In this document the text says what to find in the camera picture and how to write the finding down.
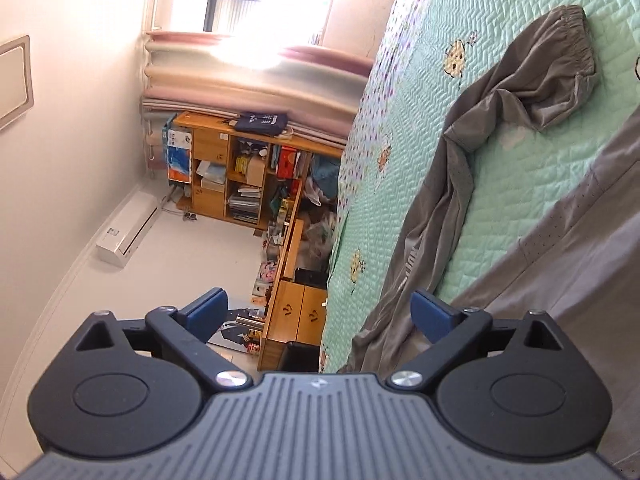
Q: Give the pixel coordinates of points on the cardboard box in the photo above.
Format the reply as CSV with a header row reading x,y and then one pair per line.
x,y
257,171

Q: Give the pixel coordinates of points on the blue and white box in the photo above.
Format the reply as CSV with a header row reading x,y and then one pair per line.
x,y
179,157

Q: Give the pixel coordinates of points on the white plastic bags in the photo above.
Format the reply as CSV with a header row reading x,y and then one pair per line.
x,y
320,235

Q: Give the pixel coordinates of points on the green quilted bee bedspread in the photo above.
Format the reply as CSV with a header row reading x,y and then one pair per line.
x,y
525,175

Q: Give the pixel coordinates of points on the grey pants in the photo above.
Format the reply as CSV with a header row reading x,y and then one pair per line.
x,y
440,240

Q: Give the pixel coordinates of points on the blue cloth bundle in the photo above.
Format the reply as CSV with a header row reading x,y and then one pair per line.
x,y
325,175

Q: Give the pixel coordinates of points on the pink curtain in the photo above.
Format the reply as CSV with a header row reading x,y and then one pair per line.
x,y
250,90

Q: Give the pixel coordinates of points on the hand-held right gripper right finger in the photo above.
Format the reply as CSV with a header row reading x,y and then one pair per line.
x,y
430,317

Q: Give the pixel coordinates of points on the wooden desk with drawers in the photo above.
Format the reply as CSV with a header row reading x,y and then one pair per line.
x,y
300,310

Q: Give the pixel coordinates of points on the window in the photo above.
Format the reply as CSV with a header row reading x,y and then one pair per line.
x,y
250,0

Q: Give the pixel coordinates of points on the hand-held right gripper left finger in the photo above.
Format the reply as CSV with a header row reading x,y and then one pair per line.
x,y
202,315

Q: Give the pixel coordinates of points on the white air conditioner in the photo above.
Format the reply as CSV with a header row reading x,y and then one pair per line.
x,y
127,230

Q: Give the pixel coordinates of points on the wall poster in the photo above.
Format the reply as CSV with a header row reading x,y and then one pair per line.
x,y
235,335

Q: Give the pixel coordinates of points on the wooden bookshelf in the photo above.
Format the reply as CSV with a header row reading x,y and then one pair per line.
x,y
215,145

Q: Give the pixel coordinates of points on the ceiling light panel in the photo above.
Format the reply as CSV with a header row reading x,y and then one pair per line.
x,y
14,80

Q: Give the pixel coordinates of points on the dark blue bag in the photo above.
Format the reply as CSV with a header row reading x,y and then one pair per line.
x,y
261,124

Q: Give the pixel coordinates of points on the red box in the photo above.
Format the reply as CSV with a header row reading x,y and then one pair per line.
x,y
287,162

